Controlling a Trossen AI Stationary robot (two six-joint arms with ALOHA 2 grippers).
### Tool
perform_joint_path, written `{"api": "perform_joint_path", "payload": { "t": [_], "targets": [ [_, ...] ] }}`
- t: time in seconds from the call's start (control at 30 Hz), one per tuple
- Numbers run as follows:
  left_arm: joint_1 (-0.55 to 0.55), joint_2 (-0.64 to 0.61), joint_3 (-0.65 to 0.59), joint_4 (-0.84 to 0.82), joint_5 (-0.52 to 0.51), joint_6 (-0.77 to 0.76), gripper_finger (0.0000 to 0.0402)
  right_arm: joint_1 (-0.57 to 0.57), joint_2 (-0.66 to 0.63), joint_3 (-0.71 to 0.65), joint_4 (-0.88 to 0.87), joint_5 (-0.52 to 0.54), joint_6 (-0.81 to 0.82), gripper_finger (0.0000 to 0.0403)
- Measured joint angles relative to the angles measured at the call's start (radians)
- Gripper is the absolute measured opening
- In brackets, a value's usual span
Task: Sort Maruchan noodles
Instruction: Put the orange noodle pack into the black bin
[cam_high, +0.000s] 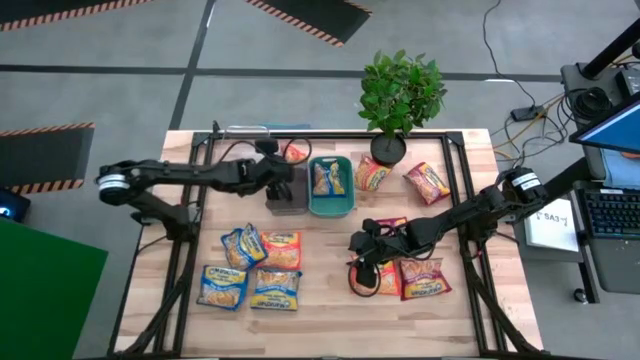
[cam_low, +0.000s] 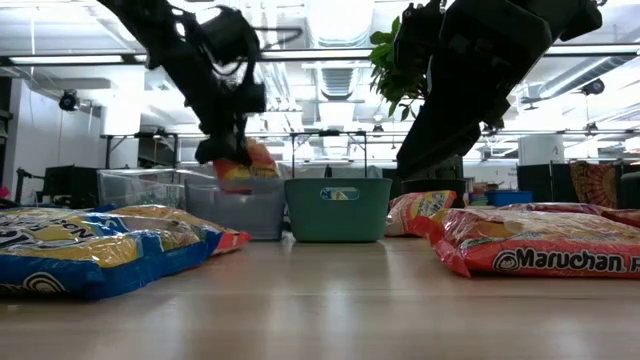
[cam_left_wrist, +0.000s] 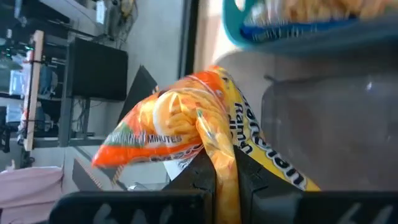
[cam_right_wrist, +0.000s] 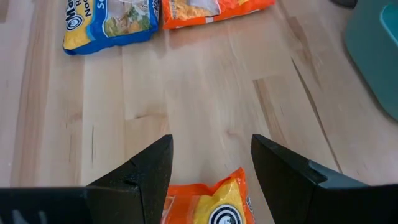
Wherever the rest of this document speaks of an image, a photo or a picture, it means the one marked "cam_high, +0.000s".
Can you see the green floor mat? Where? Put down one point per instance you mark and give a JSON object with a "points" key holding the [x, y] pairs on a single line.
{"points": [[45, 290]]}

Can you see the light blue cloth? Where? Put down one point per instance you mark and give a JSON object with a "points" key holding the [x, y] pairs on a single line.
{"points": [[622, 170]]}

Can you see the black backlit keyboard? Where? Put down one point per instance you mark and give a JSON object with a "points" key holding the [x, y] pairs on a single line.
{"points": [[612, 215]]}

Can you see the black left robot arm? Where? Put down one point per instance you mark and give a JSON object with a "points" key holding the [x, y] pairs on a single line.
{"points": [[175, 172]]}

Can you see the red Maruchan noodle pack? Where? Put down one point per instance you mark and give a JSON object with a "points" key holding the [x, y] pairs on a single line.
{"points": [[427, 182], [425, 278], [395, 221]]}

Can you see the smoky grey plastic bin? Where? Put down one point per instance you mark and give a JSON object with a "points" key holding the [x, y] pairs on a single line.
{"points": [[300, 195]]}

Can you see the computer monitor with blue screen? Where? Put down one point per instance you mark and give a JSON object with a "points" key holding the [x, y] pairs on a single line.
{"points": [[615, 132]]}

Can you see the teal plastic bin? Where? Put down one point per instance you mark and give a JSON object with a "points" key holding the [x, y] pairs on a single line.
{"points": [[332, 207]]}

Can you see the grey computer cart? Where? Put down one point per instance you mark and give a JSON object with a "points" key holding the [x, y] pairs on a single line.
{"points": [[620, 265]]}

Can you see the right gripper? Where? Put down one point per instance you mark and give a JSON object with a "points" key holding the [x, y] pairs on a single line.
{"points": [[385, 245]]}

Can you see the black aluminium table frame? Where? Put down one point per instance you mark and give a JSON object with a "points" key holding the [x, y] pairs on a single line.
{"points": [[340, 135]]}

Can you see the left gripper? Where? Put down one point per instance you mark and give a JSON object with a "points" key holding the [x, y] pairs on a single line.
{"points": [[265, 172]]}

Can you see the black hazard-striped floor mat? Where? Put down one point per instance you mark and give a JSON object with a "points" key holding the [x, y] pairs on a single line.
{"points": [[40, 160], [30, 10], [310, 12]]}

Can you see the black diagonal pole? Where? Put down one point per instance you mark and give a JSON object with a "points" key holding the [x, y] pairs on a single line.
{"points": [[610, 50]]}

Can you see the blue object behind table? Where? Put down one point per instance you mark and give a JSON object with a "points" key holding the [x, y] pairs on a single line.
{"points": [[285, 126]]}

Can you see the black device with blue light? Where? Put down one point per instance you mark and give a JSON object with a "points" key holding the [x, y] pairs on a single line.
{"points": [[12, 207]]}

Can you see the potted green plant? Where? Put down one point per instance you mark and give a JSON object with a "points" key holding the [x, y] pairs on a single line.
{"points": [[400, 95]]}

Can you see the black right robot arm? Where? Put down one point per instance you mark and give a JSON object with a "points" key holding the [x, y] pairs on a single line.
{"points": [[465, 215]]}

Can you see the clear plastic bin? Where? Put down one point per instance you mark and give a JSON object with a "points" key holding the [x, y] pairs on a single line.
{"points": [[240, 150]]}

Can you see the black caster wheel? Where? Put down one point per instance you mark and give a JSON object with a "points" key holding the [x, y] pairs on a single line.
{"points": [[580, 296]]}

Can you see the white paper sign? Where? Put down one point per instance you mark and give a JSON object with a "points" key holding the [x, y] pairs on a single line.
{"points": [[552, 225]]}

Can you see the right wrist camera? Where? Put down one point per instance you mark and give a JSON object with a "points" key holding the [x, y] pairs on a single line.
{"points": [[357, 245]]}

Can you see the black power brick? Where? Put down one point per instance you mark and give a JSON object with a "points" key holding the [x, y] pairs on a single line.
{"points": [[527, 113]]}

